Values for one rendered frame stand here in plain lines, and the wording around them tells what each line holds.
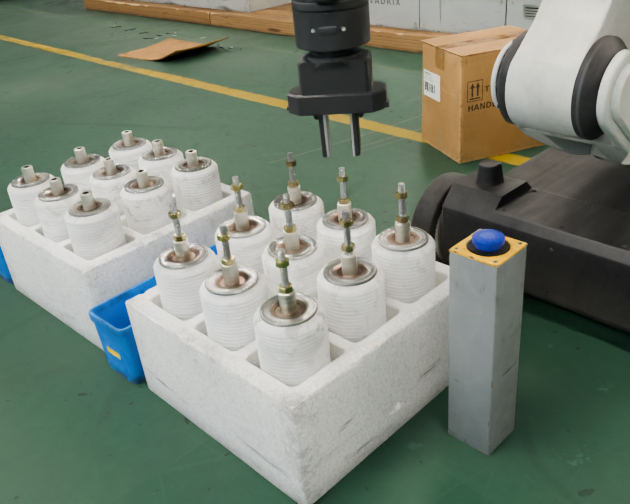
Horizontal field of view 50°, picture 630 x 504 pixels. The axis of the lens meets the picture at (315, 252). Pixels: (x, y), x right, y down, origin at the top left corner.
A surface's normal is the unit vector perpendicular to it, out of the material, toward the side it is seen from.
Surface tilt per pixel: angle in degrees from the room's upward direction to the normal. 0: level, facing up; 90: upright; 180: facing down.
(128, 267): 90
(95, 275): 90
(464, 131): 90
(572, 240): 46
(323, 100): 90
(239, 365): 0
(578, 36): 41
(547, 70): 60
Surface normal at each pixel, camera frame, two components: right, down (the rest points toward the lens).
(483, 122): 0.32, 0.44
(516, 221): -0.59, -0.33
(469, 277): -0.71, 0.40
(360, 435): 0.70, 0.29
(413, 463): -0.09, -0.87
